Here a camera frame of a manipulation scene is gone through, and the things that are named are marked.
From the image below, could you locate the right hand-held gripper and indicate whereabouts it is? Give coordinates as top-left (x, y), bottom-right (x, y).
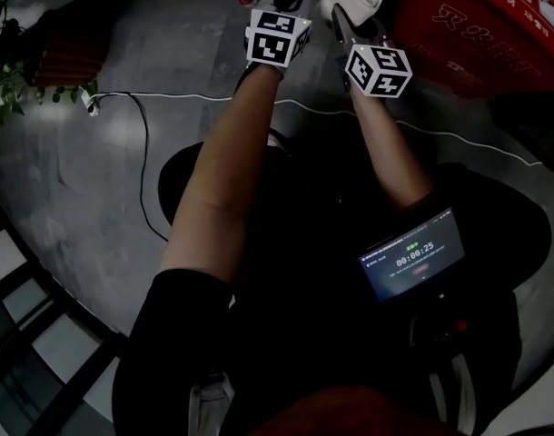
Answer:
top-left (330, 3), bottom-right (413, 99)

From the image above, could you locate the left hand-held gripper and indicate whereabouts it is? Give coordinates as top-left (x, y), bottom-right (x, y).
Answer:
top-left (244, 0), bottom-right (315, 68)

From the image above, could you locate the red fire extinguisher box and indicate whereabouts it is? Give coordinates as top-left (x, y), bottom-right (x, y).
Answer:
top-left (392, 0), bottom-right (554, 102)

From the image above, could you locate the person's left forearm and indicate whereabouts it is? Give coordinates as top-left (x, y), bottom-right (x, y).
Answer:
top-left (160, 64), bottom-right (285, 285)

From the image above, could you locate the person's right forearm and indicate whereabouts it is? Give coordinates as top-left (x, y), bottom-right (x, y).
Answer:
top-left (349, 89), bottom-right (435, 211)

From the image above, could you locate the white shoe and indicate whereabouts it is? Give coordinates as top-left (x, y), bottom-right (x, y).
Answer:
top-left (266, 130), bottom-right (290, 154)

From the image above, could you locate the white power strip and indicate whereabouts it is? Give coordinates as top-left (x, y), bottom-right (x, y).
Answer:
top-left (80, 89), bottom-right (101, 117)

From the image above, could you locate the brown slatted wooden planter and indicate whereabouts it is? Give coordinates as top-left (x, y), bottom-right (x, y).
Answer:
top-left (25, 9), bottom-right (106, 88)

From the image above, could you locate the chest-worn screen device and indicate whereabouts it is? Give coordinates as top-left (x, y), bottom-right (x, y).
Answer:
top-left (357, 206), bottom-right (467, 303)

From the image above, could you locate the green leafy plant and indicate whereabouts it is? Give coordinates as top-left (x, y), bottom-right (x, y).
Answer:
top-left (0, 0), bottom-right (99, 126)

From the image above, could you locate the person's black clothing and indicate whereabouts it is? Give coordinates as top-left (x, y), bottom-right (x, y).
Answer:
top-left (111, 127), bottom-right (553, 436)

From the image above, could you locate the black framed glass door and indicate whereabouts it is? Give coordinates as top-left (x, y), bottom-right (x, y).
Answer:
top-left (0, 224), bottom-right (128, 436)

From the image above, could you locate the thin white cable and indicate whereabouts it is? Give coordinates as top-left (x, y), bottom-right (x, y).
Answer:
top-left (93, 91), bottom-right (544, 167)

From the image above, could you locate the thin black cable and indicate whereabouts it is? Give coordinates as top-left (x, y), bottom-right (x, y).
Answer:
top-left (93, 91), bottom-right (170, 243)

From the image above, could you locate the white shoulder strap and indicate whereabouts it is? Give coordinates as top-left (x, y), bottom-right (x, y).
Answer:
top-left (429, 354), bottom-right (478, 436)
top-left (188, 370), bottom-right (235, 436)

